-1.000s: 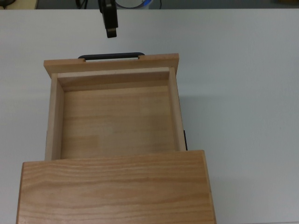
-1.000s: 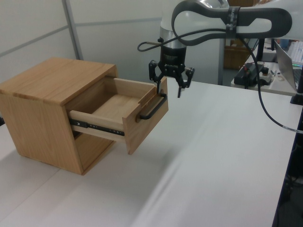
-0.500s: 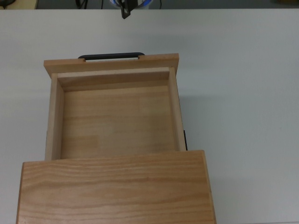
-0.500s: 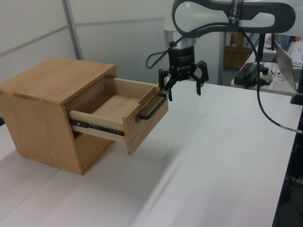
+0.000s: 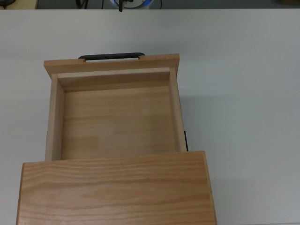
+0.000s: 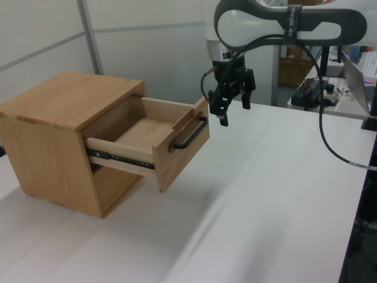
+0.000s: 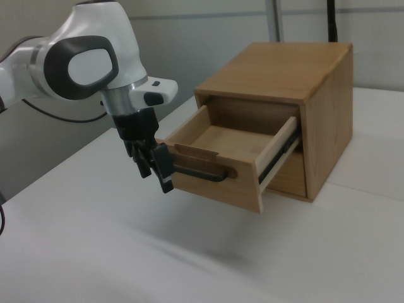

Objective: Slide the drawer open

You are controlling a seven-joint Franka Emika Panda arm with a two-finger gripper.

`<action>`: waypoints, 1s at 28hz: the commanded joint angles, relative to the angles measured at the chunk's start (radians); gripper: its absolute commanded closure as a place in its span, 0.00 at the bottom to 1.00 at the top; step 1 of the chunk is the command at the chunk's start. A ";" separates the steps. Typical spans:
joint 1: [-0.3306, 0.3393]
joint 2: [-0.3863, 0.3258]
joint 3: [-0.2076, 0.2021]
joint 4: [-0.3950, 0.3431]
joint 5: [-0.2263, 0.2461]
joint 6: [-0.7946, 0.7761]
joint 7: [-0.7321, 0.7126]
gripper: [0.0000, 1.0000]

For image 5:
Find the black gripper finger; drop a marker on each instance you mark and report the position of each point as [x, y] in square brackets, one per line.
[121, 5]

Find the wooden drawer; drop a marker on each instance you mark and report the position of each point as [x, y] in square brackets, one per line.
[117, 117]

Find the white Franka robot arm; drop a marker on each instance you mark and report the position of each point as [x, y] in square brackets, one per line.
[136, 3]

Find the black chair legs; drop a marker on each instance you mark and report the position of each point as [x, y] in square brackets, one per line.
[80, 3]

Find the wooden cabinet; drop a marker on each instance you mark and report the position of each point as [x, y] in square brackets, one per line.
[117, 192]

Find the black metal drawer slide rail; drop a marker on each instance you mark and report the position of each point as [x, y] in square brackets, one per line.
[186, 140]

